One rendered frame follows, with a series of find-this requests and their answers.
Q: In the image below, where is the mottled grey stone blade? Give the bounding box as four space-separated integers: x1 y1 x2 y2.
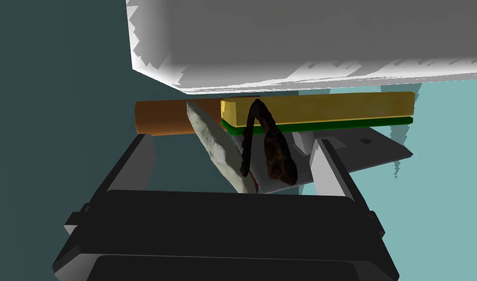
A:
186 101 259 195

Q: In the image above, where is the yellow and green sponge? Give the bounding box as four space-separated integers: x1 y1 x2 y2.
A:
220 91 416 138

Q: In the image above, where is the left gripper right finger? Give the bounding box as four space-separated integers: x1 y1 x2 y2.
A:
308 138 365 202

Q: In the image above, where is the flat grey plate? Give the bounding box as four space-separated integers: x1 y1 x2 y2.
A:
238 127 415 195

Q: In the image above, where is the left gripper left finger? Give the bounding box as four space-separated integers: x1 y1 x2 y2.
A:
101 134 158 193

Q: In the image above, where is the dark brown curved strap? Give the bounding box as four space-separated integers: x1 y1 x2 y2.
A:
239 98 299 186

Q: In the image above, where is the orange-brown cylinder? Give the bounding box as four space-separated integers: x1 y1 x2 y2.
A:
135 97 232 137

